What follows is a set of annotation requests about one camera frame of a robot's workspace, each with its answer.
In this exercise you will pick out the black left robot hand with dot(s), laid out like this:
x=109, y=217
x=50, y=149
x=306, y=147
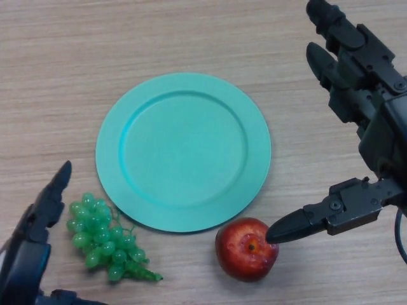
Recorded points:
x=25, y=260

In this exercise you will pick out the round teal green plate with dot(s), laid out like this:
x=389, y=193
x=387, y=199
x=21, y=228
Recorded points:
x=182, y=152

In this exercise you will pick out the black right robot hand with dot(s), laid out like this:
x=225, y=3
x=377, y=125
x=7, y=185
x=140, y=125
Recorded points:
x=362, y=79

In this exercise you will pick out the red apple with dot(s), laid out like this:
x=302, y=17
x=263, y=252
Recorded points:
x=238, y=260

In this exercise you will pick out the green grape bunch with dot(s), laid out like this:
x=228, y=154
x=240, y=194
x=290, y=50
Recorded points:
x=98, y=235

